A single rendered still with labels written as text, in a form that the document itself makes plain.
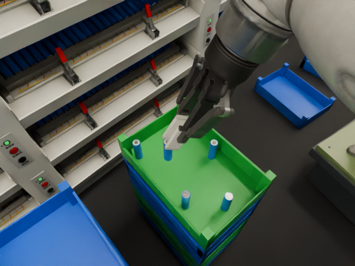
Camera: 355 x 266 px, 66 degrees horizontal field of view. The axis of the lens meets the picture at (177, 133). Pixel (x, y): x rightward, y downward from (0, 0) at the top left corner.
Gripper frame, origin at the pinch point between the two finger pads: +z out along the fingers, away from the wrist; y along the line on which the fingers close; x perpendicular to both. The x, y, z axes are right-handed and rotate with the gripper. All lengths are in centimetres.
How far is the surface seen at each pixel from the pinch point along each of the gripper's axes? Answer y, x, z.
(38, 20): 23.6, 24.7, -1.2
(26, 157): 14.0, 24.5, 32.3
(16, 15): 24.7, 28.4, -0.4
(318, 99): 41, -96, 15
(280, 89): 53, -84, 23
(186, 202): -9.1, -5.3, 11.6
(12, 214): 11, 27, 61
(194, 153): 4.4, -12.3, 12.9
